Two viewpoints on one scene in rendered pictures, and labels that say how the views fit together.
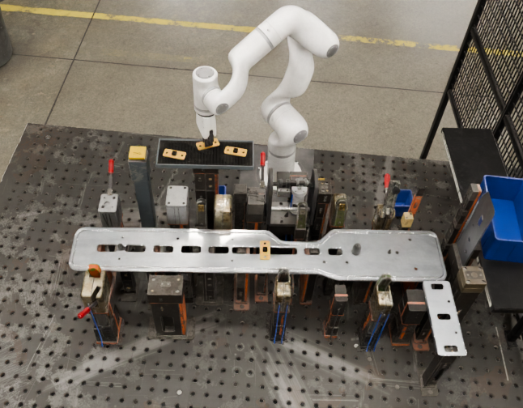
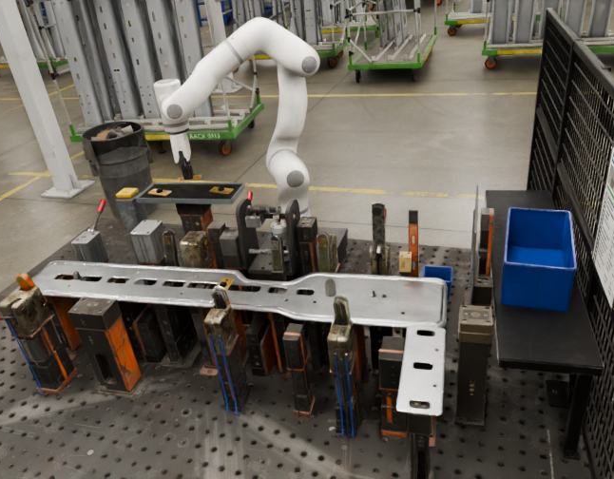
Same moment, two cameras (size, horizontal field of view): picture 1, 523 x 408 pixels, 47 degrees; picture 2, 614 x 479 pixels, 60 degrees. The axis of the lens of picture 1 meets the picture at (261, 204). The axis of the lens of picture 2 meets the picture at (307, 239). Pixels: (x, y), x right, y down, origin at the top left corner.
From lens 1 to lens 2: 122 cm
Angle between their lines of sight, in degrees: 27
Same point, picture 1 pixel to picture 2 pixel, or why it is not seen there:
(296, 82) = (285, 113)
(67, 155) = (118, 239)
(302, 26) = (271, 36)
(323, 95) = (425, 239)
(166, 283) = (93, 304)
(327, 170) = (366, 256)
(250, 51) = (213, 58)
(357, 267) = (325, 307)
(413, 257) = (404, 302)
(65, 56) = not seen: hidden behind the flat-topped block
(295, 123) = (288, 162)
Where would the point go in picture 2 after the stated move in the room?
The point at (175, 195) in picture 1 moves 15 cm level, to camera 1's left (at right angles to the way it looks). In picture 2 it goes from (143, 226) to (107, 223)
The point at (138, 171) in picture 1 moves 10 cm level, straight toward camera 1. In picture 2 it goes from (127, 212) to (119, 225)
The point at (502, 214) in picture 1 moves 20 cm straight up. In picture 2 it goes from (543, 261) to (551, 199)
